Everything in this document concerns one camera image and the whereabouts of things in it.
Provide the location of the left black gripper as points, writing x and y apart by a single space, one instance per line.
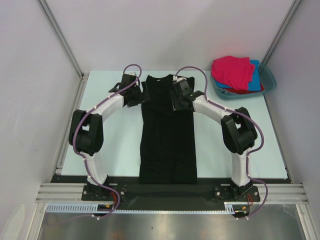
143 97

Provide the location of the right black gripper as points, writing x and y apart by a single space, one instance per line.
176 105

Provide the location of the black t shirt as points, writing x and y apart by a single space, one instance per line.
167 147

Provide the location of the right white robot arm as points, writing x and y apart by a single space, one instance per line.
238 133

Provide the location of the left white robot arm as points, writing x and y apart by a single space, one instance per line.
86 134

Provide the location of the pink t shirt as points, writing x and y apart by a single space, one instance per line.
232 71

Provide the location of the blue t shirt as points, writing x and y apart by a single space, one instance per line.
253 87

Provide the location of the teal plastic basket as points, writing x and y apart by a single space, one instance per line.
267 81

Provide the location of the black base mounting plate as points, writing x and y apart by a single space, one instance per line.
208 194

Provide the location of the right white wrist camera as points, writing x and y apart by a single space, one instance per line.
176 78

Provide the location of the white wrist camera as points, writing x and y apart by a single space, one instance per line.
176 78
133 74

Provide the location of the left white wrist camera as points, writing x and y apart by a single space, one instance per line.
133 74

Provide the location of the right white cable duct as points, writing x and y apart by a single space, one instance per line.
238 208

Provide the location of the white cable duct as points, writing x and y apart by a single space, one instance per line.
238 208
82 208

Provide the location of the left aluminium frame post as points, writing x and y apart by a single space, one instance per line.
53 23

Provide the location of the aluminium frame post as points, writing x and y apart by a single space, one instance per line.
53 23
282 29

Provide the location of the left white cable duct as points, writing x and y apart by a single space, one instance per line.
82 208

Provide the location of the aluminium front rail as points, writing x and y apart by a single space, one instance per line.
285 194

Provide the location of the right aluminium frame post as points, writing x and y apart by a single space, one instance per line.
282 29

